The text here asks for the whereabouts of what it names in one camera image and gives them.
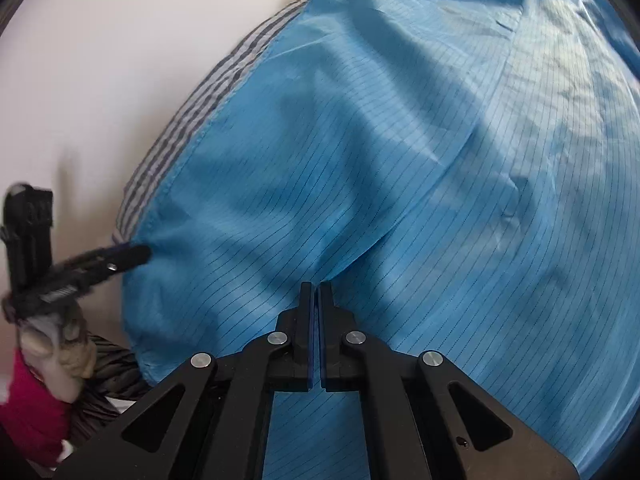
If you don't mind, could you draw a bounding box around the dark ribbed cloth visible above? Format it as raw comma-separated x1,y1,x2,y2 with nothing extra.
70,332,152,442

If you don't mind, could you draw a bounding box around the person's left hand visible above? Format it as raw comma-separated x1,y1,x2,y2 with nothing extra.
19,304,97,402

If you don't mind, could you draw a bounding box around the light blue pinstriped coat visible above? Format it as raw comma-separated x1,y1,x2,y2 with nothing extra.
120,0,640,480

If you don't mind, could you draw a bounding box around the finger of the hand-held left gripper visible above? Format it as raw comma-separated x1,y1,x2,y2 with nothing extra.
47,243,152,287

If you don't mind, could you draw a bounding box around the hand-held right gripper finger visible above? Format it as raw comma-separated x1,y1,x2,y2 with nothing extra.
319,281,582,480
52,282,321,480

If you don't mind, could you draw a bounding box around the blue white striped blanket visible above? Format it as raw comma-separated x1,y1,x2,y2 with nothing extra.
111,0,391,246

